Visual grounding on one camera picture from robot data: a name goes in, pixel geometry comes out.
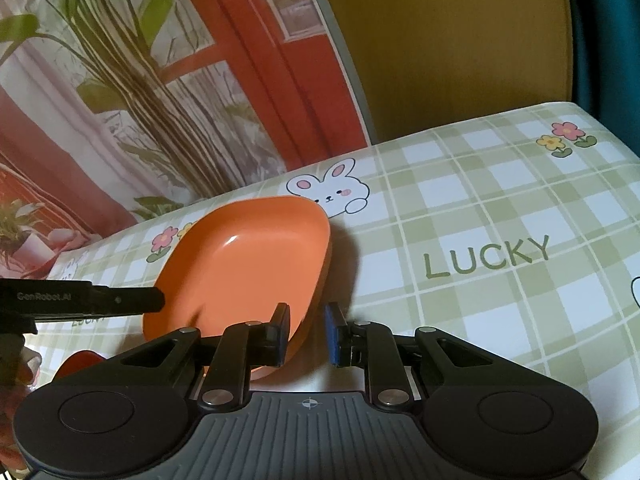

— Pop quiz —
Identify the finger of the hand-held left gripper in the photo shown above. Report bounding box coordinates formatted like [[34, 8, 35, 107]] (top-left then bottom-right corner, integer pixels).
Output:
[[0, 279, 166, 320]]

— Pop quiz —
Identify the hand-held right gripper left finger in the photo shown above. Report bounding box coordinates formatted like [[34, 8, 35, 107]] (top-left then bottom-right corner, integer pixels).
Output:
[[107, 302, 292, 412]]

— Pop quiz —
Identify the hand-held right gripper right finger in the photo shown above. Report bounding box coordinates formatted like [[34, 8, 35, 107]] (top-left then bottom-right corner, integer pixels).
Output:
[[324, 302, 495, 409]]

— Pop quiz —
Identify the orange square plate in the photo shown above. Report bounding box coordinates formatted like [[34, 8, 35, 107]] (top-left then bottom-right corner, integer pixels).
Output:
[[141, 195, 332, 382]]

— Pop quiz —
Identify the red bowl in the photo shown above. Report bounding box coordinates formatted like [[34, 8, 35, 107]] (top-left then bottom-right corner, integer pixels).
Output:
[[52, 350, 108, 384]]

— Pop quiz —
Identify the printed backdrop cloth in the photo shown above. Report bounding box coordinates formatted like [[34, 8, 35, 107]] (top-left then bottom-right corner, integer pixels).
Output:
[[0, 0, 377, 282]]

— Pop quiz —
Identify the wooden panel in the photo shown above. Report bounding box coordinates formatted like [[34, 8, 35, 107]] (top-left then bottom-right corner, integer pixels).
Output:
[[309, 0, 582, 144]]

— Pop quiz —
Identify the teal curtain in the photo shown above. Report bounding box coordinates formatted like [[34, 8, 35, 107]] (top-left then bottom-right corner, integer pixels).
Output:
[[562, 0, 640, 157]]

